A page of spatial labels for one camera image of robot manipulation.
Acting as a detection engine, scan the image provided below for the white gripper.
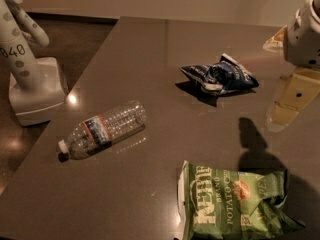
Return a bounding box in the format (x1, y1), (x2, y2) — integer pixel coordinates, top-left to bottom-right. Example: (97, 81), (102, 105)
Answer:
(263, 0), (320, 132)

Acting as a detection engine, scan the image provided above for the green jalapeno chip bag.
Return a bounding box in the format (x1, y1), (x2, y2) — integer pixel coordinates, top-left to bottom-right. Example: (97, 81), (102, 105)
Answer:
(177, 161), (304, 240)

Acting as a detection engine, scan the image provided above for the white spotted robot base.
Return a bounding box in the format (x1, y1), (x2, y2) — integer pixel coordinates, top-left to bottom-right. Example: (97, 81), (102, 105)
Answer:
(0, 0), (68, 126)

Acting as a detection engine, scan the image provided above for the blue crumpled chip bag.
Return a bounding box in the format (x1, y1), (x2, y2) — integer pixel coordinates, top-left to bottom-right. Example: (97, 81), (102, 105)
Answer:
(180, 53), (259, 96)

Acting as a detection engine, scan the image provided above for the clear plastic water bottle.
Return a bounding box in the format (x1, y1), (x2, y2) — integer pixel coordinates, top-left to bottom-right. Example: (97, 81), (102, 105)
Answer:
(58, 100), (147, 162)

